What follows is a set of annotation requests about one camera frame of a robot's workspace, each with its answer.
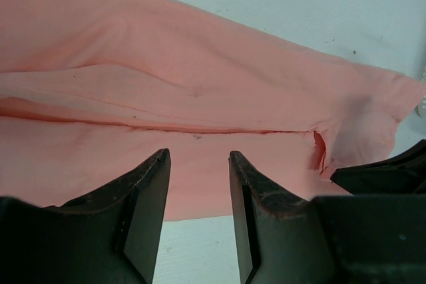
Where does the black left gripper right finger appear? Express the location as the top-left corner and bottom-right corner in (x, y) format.
(229, 151), (425, 283)

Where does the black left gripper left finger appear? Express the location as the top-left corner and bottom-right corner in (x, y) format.
(1, 149), (171, 283)

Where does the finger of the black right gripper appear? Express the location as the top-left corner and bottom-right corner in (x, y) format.
(331, 140), (425, 195)

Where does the salmon pink t-shirt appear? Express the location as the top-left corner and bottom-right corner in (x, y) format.
(1, 0), (425, 220)

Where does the white perforated plastic basket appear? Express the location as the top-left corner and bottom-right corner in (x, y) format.
(417, 68), (426, 119)

